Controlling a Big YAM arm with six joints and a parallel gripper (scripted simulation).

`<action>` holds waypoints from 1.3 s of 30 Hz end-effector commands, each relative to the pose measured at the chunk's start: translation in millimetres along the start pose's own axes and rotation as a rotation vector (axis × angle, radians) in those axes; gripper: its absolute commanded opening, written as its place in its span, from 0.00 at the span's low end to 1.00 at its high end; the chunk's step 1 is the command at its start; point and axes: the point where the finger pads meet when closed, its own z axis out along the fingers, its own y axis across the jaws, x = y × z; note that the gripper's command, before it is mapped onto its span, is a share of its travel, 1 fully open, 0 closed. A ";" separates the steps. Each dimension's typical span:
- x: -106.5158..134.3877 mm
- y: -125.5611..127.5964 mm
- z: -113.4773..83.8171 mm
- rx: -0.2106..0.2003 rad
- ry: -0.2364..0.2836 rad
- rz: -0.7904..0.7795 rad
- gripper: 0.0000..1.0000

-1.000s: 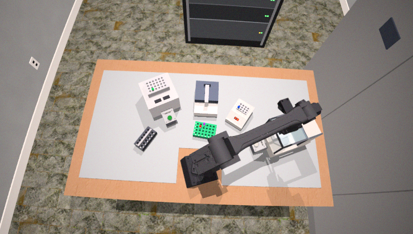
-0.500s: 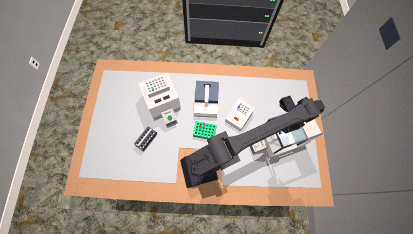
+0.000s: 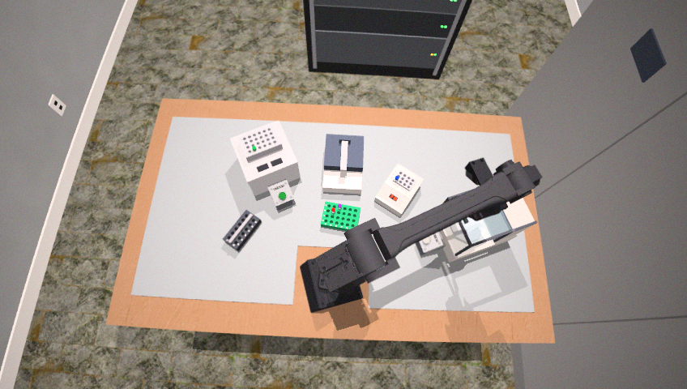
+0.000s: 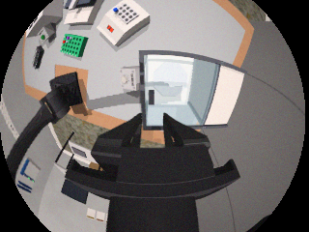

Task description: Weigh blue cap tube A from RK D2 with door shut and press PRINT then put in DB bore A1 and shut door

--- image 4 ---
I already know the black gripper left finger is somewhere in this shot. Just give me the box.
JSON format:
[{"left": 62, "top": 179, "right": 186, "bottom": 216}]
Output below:
[{"left": 94, "top": 113, "right": 142, "bottom": 148}]

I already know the light grey bench mat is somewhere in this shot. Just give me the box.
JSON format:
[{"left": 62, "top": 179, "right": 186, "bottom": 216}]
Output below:
[{"left": 24, "top": 0, "right": 245, "bottom": 121}]

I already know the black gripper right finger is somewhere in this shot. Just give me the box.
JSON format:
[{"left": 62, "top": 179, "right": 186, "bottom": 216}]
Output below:
[{"left": 163, "top": 113, "right": 211, "bottom": 150}]

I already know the white block with grey holes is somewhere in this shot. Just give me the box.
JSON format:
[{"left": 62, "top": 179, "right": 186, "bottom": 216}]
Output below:
[{"left": 97, "top": 0, "right": 151, "bottom": 46}]

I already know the green tube rack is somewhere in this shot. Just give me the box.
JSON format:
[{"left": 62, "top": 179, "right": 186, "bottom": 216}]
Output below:
[{"left": 60, "top": 34, "right": 88, "bottom": 57}]

